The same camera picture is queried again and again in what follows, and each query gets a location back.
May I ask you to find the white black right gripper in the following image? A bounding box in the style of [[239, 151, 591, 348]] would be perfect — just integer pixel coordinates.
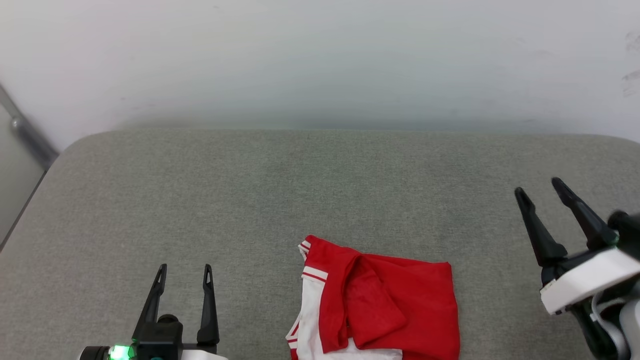
[[514, 177, 640, 360]]

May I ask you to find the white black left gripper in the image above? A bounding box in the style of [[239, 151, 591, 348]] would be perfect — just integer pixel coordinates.
[[132, 263, 230, 360]]

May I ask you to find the red and white basketball jersey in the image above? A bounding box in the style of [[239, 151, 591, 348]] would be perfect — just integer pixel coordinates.
[[286, 235, 461, 360]]

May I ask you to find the grey metal bar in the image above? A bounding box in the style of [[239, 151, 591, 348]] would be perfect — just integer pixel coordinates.
[[0, 84, 60, 170]]

